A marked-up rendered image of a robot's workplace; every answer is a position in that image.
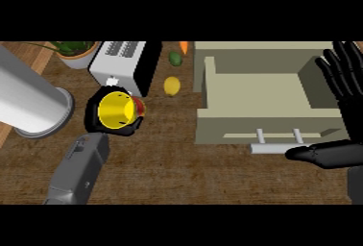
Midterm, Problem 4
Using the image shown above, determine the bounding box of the yellow lemon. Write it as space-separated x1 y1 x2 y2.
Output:
163 76 183 97

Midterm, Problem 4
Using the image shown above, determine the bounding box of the white and black toaster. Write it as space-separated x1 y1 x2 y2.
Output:
89 40 164 98

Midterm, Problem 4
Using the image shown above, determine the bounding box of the yellow cup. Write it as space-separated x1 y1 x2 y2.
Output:
96 90 148 130

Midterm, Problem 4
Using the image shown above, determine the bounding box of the silver drawer handle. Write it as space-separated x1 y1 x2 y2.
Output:
248 128 315 155

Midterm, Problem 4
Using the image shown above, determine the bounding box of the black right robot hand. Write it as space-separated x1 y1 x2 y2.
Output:
284 40 363 170

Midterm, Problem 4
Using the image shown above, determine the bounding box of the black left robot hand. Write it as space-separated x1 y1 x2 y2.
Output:
83 85 148 137

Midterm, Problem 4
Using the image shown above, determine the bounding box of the potted green plant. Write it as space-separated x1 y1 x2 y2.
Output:
27 40 104 70

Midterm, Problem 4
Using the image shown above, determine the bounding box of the beige drawer front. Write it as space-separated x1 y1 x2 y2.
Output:
194 108 353 145

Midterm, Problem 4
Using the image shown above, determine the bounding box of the large white cylinder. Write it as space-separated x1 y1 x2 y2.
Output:
0 44 77 139

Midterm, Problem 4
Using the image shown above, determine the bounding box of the orange carrot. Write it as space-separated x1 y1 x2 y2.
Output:
177 40 191 55

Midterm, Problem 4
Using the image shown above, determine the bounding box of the beige open drawer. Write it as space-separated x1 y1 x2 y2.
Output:
201 55 344 111

